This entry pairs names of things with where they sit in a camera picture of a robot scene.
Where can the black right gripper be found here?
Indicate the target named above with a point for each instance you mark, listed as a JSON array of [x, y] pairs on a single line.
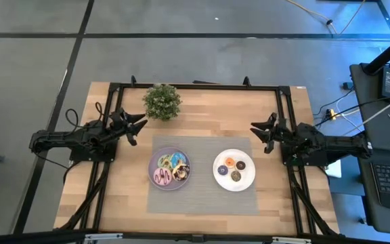
[[281, 133]]

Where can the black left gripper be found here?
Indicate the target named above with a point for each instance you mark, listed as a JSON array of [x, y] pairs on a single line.
[[118, 123]]

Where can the mint green iced donut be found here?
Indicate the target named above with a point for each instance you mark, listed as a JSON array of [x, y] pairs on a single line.
[[160, 162]]

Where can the small orange donut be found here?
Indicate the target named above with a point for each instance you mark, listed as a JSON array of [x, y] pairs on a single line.
[[226, 164]]

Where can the small chocolate sprinkled donut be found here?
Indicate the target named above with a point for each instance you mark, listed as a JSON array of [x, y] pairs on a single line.
[[233, 179]]

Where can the light blue iced donut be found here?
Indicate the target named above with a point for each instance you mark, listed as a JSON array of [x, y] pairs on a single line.
[[183, 156]]

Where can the small blue sprinkled donut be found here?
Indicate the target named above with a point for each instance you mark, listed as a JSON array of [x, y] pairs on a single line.
[[219, 173]]

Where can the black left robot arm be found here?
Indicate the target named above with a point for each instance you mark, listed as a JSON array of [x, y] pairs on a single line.
[[63, 137]]

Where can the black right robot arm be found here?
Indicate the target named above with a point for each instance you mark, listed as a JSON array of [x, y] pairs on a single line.
[[334, 144]]

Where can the green artificial plant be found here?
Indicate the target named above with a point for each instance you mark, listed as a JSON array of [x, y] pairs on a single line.
[[162, 101]]

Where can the white plate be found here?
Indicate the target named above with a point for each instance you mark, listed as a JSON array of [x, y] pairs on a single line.
[[245, 179]]

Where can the yellow power plug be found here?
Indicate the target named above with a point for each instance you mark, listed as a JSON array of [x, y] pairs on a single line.
[[332, 114]]

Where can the purple plate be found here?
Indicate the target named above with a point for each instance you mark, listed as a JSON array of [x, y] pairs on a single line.
[[178, 185]]

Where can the grey woven placemat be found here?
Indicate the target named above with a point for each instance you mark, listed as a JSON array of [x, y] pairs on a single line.
[[201, 176]]

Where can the white paper sheet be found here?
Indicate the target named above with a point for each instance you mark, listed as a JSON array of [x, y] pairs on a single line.
[[334, 168]]

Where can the black power adapter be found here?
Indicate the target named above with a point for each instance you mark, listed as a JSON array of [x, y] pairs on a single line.
[[347, 85]]

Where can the black beam with silver brackets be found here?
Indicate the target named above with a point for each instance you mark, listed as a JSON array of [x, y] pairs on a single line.
[[181, 238]]

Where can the dark grey desk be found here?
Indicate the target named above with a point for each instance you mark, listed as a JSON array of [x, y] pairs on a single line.
[[384, 152]]

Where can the black pole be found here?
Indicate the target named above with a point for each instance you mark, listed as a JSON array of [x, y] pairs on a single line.
[[388, 54]]

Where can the black aluminium table frame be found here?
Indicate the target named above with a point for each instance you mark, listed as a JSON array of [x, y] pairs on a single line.
[[198, 86]]

